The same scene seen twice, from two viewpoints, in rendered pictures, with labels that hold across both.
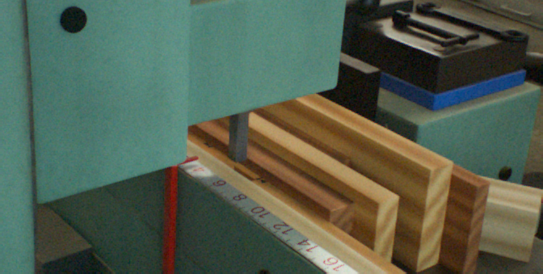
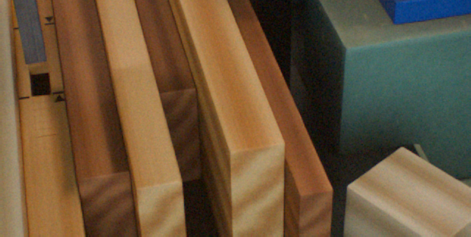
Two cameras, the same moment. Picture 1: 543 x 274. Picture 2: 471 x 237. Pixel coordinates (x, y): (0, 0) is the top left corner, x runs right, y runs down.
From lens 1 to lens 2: 33 cm
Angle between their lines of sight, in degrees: 28
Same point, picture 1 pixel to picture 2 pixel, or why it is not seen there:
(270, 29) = not seen: outside the picture
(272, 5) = not seen: outside the picture
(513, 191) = (436, 196)
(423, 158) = (241, 126)
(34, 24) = not seen: outside the picture
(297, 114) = not seen: outside the picture
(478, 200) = (307, 216)
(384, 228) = (157, 222)
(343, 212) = (107, 183)
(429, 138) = (371, 70)
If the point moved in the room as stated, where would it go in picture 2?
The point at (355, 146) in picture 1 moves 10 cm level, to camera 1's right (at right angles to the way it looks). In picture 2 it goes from (196, 73) to (438, 147)
